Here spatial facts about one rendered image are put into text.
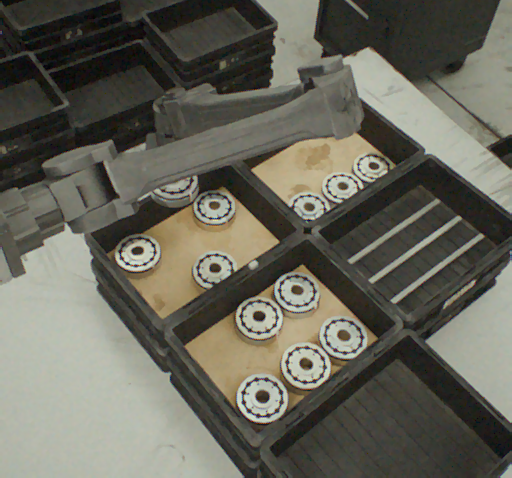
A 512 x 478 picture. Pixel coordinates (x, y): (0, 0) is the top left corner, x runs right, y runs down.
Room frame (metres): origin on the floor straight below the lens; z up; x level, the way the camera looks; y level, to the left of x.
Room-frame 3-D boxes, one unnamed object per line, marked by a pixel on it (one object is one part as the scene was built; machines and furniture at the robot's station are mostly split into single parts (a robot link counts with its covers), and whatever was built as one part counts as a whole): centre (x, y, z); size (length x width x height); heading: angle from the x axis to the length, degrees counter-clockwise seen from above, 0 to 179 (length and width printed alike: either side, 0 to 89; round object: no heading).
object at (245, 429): (0.74, -0.08, 0.92); 0.40 x 0.30 x 0.02; 133
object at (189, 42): (2.14, 0.20, 0.37); 0.40 x 0.30 x 0.45; 127
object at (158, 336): (0.96, 0.12, 0.87); 0.40 x 0.30 x 0.11; 133
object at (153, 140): (1.01, 0.17, 1.16); 0.10 x 0.07 x 0.07; 92
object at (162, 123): (1.02, 0.17, 1.22); 0.07 x 0.06 x 0.07; 128
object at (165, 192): (1.01, 0.17, 1.04); 0.10 x 0.10 x 0.01
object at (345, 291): (0.74, -0.08, 0.87); 0.40 x 0.30 x 0.11; 133
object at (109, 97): (1.90, 0.52, 0.31); 0.40 x 0.30 x 0.34; 127
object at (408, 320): (1.01, -0.38, 0.92); 0.40 x 0.30 x 0.02; 133
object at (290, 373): (0.69, -0.13, 0.86); 0.10 x 0.10 x 0.01
